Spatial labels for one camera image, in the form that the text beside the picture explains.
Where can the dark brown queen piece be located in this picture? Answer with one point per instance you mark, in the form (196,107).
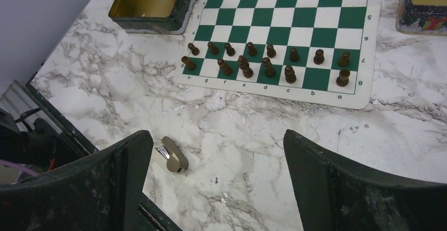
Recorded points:
(244,66)

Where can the dark brown pawn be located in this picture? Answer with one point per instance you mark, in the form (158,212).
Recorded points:
(271,52)
(319,57)
(193,49)
(251,50)
(294,55)
(229,49)
(344,59)

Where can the empty gold tin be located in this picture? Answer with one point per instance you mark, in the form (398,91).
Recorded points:
(423,17)

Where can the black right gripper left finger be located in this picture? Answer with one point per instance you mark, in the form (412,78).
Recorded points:
(101,191)

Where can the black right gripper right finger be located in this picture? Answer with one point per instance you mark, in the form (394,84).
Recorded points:
(337,193)

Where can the green white chess board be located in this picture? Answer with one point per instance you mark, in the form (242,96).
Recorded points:
(334,26)

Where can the dark brown bishop piece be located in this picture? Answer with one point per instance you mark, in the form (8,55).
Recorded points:
(290,75)

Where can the dark brown rook corner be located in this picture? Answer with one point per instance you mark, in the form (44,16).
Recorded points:
(189,64)

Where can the gold tin with dark pieces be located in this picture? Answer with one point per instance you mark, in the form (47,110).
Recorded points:
(168,17)

